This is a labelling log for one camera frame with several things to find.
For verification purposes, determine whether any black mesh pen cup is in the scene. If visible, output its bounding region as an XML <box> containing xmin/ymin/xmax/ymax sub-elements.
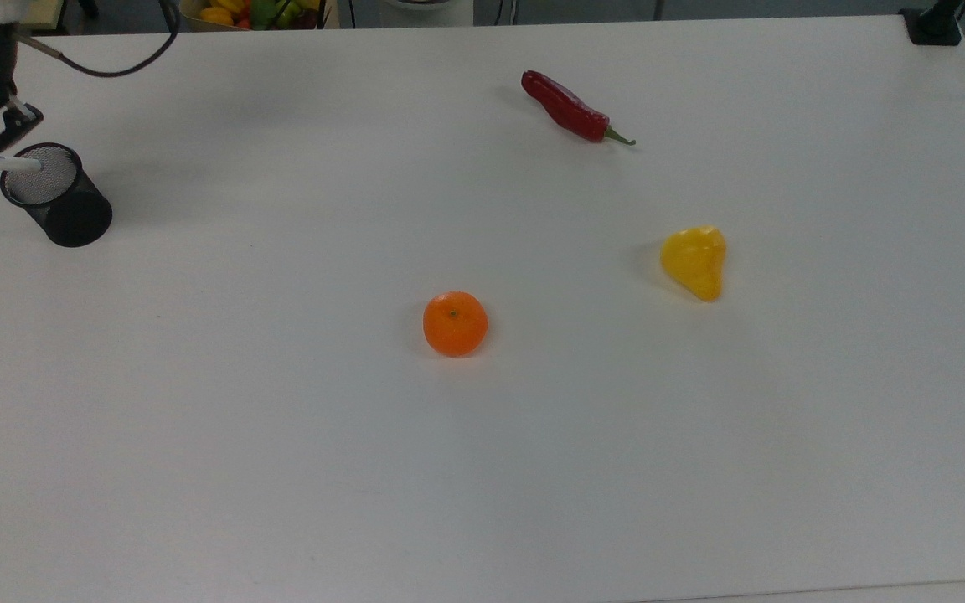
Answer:
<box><xmin>0</xmin><ymin>142</ymin><xmax>113</xmax><ymax>248</ymax></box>

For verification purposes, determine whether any beige wooden table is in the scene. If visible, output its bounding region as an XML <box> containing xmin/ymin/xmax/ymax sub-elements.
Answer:
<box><xmin>23</xmin><ymin>0</ymin><xmax>66</xmax><ymax>31</ymax></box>

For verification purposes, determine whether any basket of toy fruit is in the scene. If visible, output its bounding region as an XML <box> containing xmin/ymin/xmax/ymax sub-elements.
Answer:
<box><xmin>178</xmin><ymin>0</ymin><xmax>338</xmax><ymax>33</ymax></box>

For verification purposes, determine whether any orange mandarin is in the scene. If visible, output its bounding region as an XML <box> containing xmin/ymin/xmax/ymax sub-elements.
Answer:
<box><xmin>422</xmin><ymin>291</ymin><xmax>489</xmax><ymax>358</ymax></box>

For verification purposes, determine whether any red chili pepper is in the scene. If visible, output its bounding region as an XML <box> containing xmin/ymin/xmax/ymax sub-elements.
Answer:
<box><xmin>520</xmin><ymin>70</ymin><xmax>637</xmax><ymax>147</ymax></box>

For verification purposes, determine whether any yellow bell pepper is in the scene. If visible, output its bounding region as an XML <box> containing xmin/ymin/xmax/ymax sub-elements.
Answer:
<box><xmin>659</xmin><ymin>225</ymin><xmax>728</xmax><ymax>302</ymax></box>

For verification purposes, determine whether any black stand base clamp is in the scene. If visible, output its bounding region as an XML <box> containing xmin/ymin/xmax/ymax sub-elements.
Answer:
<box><xmin>899</xmin><ymin>0</ymin><xmax>965</xmax><ymax>47</ymax></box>

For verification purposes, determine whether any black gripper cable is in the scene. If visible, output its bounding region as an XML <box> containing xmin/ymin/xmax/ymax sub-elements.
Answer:
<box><xmin>15</xmin><ymin>0</ymin><xmax>182</xmax><ymax>79</ymax></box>

